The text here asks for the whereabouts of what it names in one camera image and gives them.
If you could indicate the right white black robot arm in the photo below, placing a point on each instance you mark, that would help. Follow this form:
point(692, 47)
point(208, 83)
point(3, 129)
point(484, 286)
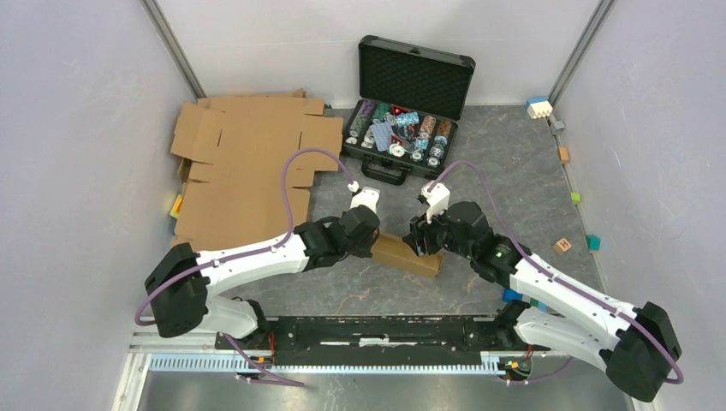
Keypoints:
point(636, 347)

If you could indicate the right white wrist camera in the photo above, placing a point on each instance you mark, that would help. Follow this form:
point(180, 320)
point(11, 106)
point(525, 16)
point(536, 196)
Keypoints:
point(436, 196)

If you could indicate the yellow orange block at left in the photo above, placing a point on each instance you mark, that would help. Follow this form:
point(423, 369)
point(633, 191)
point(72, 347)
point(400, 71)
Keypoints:
point(176, 207)

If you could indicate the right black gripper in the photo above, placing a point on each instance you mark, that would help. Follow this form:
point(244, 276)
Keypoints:
point(419, 229)

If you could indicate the blue white toy block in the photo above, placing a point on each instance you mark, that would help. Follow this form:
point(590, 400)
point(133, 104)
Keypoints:
point(538, 107)

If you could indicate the blue block near base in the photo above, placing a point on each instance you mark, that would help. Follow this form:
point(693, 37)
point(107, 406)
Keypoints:
point(511, 295)

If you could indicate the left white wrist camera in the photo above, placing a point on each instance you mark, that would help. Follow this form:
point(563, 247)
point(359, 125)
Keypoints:
point(363, 196)

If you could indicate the orange small block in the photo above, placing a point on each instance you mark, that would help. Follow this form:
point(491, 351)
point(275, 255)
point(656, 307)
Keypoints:
point(563, 154)

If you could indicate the grey small block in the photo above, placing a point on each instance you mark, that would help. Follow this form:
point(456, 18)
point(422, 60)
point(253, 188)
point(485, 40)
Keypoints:
point(556, 126)

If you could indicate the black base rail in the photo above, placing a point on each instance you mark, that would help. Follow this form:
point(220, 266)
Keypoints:
point(448, 340)

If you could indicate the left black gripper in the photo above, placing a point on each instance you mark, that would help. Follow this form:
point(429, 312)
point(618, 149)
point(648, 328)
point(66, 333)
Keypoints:
point(365, 250)

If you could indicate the wooden letter H block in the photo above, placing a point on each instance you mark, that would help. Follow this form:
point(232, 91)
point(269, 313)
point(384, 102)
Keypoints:
point(562, 246)

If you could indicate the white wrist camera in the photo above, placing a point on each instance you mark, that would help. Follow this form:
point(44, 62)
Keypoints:
point(436, 196)
point(363, 196)

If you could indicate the black poker chip case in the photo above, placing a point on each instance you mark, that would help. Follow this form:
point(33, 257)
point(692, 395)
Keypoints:
point(411, 98)

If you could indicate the stack of cardboard blanks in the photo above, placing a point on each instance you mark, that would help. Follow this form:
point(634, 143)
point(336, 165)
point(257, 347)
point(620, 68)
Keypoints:
point(238, 155)

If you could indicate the lime green small block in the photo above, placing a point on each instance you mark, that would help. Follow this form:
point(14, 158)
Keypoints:
point(575, 197)

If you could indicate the brown cardboard box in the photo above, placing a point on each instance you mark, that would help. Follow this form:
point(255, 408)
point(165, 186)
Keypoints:
point(393, 251)

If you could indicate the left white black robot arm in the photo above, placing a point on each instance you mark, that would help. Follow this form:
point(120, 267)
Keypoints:
point(186, 287)

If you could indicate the teal small block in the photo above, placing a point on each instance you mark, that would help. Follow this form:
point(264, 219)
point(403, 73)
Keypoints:
point(593, 243)

